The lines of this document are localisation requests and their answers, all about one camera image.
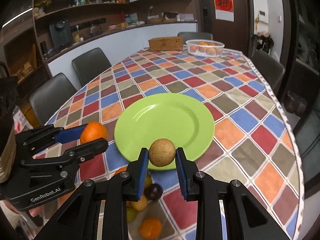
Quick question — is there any large orange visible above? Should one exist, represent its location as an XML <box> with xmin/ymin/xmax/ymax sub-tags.
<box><xmin>79</xmin><ymin>121</ymin><xmax>107</xmax><ymax>144</ymax></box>

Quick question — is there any yellow green fruit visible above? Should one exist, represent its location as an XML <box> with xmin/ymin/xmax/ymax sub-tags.
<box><xmin>131</xmin><ymin>195</ymin><xmax>148</xmax><ymax>212</ymax></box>

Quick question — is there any orange fruit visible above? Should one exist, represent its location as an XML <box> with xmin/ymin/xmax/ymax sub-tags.
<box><xmin>139</xmin><ymin>217</ymin><xmax>162</xmax><ymax>239</ymax></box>

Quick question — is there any dark purple plum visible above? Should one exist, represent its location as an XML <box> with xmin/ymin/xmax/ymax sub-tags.
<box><xmin>144</xmin><ymin>184</ymin><xmax>163</xmax><ymax>201</ymax></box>

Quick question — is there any brown round fruit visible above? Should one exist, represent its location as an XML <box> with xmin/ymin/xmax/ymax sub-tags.
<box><xmin>149</xmin><ymin>138</ymin><xmax>176</xmax><ymax>167</ymax></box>

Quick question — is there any dark chair near left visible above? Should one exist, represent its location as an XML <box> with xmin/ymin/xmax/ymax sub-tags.
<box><xmin>29</xmin><ymin>73</ymin><xmax>77</xmax><ymax>126</ymax></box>

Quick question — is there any dark chair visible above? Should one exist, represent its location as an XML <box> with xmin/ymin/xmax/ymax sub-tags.
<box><xmin>72</xmin><ymin>48</ymin><xmax>112</xmax><ymax>87</ymax></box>
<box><xmin>29</xmin><ymin>73</ymin><xmax>77</xmax><ymax>126</ymax></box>
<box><xmin>251</xmin><ymin>50</ymin><xmax>285</xmax><ymax>95</ymax></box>

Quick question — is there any colourful checkered tablecloth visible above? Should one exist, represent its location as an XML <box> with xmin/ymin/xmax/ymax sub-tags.
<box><xmin>45</xmin><ymin>49</ymin><xmax>304</xmax><ymax>239</ymax></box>

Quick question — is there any green plate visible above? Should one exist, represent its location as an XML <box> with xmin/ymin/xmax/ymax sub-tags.
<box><xmin>114</xmin><ymin>93</ymin><xmax>215</xmax><ymax>161</ymax></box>

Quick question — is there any black coffee machine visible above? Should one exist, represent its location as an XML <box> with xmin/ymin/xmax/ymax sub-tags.
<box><xmin>49</xmin><ymin>20</ymin><xmax>73</xmax><ymax>50</ymax></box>

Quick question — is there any dark chair right side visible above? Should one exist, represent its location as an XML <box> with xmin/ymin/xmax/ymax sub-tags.
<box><xmin>251</xmin><ymin>50</ymin><xmax>285</xmax><ymax>95</ymax></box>

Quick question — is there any dark chair far end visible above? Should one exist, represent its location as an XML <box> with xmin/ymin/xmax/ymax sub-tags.
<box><xmin>178</xmin><ymin>31</ymin><xmax>213</xmax><ymax>43</ymax></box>

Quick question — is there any white plastic basket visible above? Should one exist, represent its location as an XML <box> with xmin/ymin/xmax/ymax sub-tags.
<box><xmin>185</xmin><ymin>39</ymin><xmax>225</xmax><ymax>57</ymax></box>

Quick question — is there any dark wooden door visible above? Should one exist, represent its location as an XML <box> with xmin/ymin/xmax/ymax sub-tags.
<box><xmin>201</xmin><ymin>0</ymin><xmax>250</xmax><ymax>55</ymax></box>

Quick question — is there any red fu poster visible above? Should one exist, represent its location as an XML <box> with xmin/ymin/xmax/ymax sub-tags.
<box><xmin>213</xmin><ymin>0</ymin><xmax>234</xmax><ymax>22</ymax></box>

